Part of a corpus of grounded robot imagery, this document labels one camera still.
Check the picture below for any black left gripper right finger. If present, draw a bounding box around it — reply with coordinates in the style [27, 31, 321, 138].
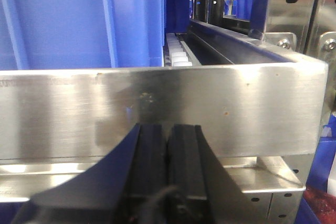
[167, 124, 267, 223]

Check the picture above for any stainless steel shelf rail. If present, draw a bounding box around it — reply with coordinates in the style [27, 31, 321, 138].
[1, 61, 328, 202]

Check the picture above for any white roller track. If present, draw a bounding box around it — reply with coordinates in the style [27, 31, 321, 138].
[164, 33, 193, 67]

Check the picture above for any steel shelf upright post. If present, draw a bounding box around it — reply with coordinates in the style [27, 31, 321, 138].
[264, 0, 335, 62]

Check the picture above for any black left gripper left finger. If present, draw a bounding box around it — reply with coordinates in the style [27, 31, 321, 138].
[13, 124, 166, 223]

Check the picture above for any blue bin lower right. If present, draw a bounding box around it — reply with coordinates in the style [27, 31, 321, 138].
[295, 112, 335, 223]

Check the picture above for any large blue plastic crate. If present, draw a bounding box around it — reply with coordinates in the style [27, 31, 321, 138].
[1, 0, 165, 70]

